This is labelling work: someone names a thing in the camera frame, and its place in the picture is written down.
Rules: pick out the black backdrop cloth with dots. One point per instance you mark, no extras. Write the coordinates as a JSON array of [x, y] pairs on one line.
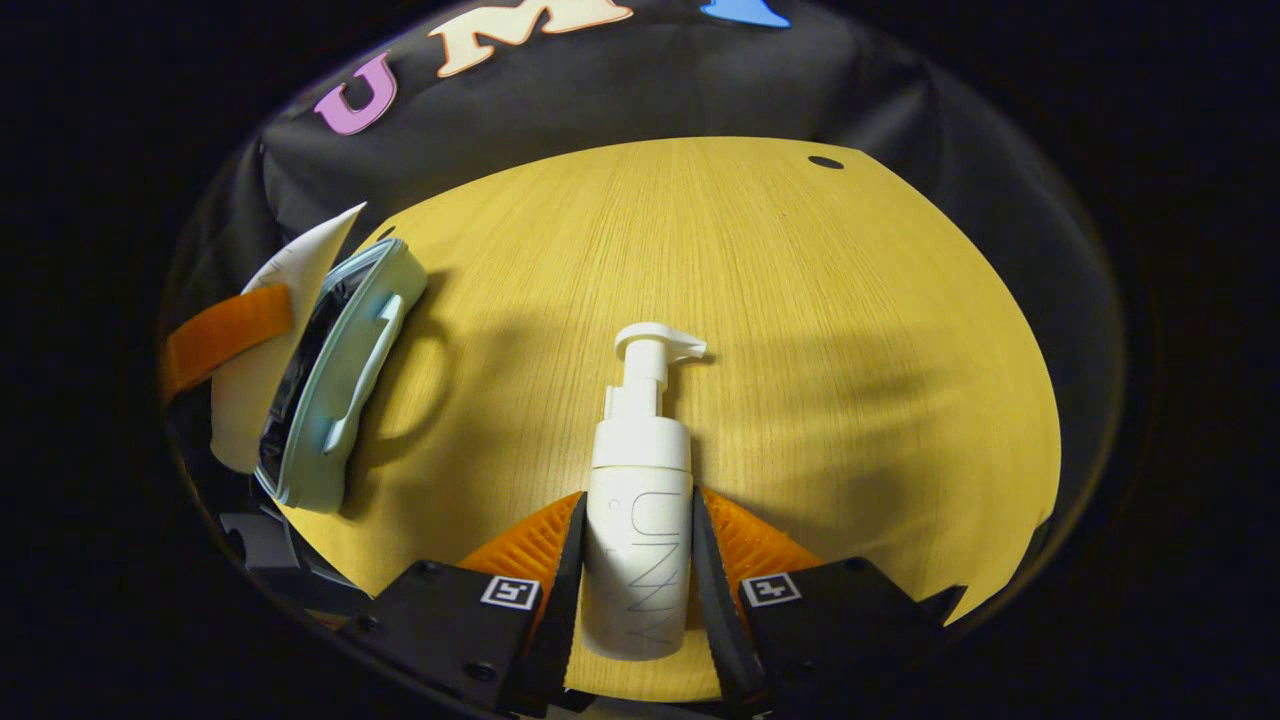
[[650, 90]]

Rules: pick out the light blue suitcase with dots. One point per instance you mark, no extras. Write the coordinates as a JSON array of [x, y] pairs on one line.
[[350, 380]]

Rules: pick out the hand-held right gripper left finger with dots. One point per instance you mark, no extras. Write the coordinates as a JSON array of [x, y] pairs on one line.
[[562, 640]]

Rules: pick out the white pump bottle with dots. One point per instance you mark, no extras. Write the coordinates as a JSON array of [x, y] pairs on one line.
[[640, 540]]

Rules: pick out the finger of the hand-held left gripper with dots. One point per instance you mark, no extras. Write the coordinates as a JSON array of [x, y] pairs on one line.
[[225, 335]]

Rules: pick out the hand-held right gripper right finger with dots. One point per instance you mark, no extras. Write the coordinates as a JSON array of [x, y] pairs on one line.
[[720, 630]]

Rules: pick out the white skin care packet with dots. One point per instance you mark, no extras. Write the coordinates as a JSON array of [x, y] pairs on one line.
[[250, 400]]

